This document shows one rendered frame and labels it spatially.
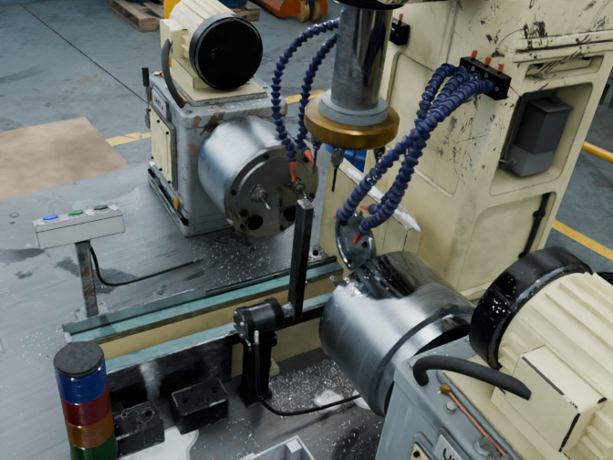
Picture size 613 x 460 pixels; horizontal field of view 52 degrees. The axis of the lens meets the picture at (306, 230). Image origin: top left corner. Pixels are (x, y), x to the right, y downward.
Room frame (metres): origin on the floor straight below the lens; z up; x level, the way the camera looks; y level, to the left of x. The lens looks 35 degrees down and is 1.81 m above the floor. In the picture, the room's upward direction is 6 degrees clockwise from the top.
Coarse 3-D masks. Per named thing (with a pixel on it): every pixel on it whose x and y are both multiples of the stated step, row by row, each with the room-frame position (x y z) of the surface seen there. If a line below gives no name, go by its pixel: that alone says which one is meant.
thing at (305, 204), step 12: (300, 204) 0.89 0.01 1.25; (312, 204) 0.89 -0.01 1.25; (300, 216) 0.88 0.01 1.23; (312, 216) 0.88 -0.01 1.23; (300, 228) 0.88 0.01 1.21; (300, 240) 0.88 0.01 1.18; (300, 252) 0.88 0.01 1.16; (300, 264) 0.88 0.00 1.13; (300, 276) 0.88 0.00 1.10; (288, 288) 0.90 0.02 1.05; (300, 288) 0.88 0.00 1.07; (288, 300) 0.89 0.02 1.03; (300, 300) 0.88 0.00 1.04; (300, 312) 0.88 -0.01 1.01
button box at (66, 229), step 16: (112, 208) 1.08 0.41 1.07; (32, 224) 1.01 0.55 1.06; (48, 224) 0.99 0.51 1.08; (64, 224) 1.00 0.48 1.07; (80, 224) 1.01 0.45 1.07; (96, 224) 1.03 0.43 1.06; (112, 224) 1.04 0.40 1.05; (48, 240) 0.97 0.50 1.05; (64, 240) 0.99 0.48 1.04; (80, 240) 1.00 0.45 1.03
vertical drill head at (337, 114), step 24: (360, 24) 1.05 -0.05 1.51; (384, 24) 1.06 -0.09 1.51; (336, 48) 1.09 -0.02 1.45; (360, 48) 1.05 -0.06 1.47; (384, 48) 1.07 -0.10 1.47; (336, 72) 1.08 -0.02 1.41; (360, 72) 1.05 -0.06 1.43; (336, 96) 1.07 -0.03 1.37; (360, 96) 1.05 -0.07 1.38; (312, 120) 1.04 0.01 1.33; (336, 120) 1.04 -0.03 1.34; (360, 120) 1.03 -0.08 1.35; (384, 120) 1.07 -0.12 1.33; (312, 144) 1.09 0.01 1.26; (336, 144) 1.01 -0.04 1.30; (360, 144) 1.01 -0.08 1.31; (384, 144) 1.04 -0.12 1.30; (336, 168) 1.03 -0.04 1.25
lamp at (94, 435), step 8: (72, 424) 0.50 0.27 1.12; (96, 424) 0.51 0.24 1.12; (104, 424) 0.52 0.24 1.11; (112, 424) 0.54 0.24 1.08; (72, 432) 0.50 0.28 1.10; (80, 432) 0.50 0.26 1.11; (88, 432) 0.50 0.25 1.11; (96, 432) 0.51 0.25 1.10; (104, 432) 0.52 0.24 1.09; (72, 440) 0.51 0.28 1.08; (80, 440) 0.50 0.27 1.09; (88, 440) 0.50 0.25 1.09; (96, 440) 0.51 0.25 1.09; (104, 440) 0.51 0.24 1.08
